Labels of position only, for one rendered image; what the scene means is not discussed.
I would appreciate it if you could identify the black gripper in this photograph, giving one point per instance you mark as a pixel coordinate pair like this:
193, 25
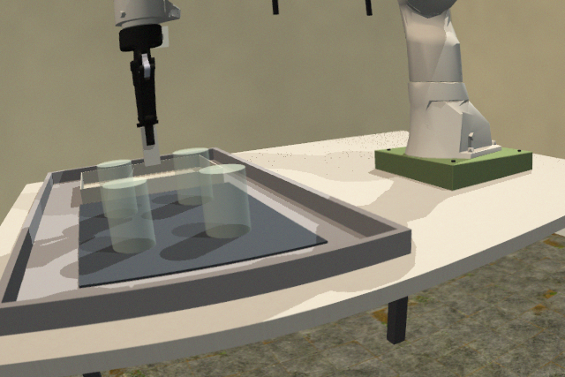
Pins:
139, 39

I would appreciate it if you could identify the clear glass cylinder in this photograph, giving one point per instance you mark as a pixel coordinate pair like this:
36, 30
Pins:
129, 215
225, 200
113, 170
187, 163

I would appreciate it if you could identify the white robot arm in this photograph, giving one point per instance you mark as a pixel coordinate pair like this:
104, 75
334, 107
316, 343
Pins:
442, 120

